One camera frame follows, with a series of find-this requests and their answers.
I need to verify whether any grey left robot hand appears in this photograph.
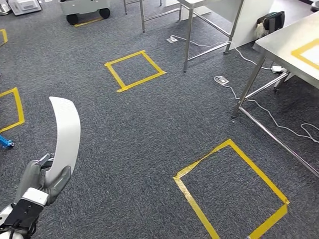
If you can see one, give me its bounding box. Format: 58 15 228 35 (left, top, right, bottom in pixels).
14 153 72 207

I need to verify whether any white curved plastic part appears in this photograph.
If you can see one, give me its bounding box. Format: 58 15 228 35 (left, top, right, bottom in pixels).
45 96 82 187

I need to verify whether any steel workbench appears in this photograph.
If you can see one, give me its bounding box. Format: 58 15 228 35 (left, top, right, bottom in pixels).
231 11 319 179

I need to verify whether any yellow floor tape strip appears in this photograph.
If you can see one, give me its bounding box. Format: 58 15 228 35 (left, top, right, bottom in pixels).
0 28 8 47
74 16 104 28

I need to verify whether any white machine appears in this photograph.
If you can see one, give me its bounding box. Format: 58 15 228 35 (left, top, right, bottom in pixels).
7 0 42 16

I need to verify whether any yellow floor tape square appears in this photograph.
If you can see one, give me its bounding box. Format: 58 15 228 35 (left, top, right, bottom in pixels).
104 50 166 93
173 138 290 239

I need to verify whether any grey device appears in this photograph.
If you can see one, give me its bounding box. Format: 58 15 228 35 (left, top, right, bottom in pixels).
0 0 11 15

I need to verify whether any white wheeled cart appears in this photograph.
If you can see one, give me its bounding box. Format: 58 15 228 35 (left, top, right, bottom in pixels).
59 0 111 26

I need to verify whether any steel table with white panel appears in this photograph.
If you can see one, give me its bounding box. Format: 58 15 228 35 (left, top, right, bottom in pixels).
123 0 274 73

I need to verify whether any black bag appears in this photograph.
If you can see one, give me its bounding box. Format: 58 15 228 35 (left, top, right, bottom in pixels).
254 10 286 39

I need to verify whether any small yellow tape rectangle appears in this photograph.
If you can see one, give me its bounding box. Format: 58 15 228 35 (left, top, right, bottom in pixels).
291 38 319 71

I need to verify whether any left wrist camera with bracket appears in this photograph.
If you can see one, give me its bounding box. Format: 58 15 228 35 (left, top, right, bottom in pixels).
2 187 49 232

